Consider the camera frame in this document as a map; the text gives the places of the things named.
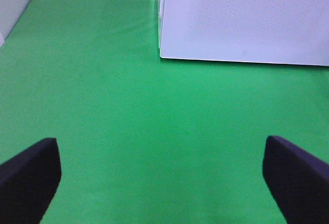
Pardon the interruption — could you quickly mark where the white microwave oven body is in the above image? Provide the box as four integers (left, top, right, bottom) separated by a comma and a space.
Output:
157, 0, 165, 48

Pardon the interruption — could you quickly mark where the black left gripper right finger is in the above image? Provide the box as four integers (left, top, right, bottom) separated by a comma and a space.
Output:
262, 136, 328, 223

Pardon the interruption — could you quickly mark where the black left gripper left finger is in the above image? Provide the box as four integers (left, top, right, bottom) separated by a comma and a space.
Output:
1, 138, 62, 223

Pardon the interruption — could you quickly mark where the green table cloth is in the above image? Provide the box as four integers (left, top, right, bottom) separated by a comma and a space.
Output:
1, 0, 328, 223

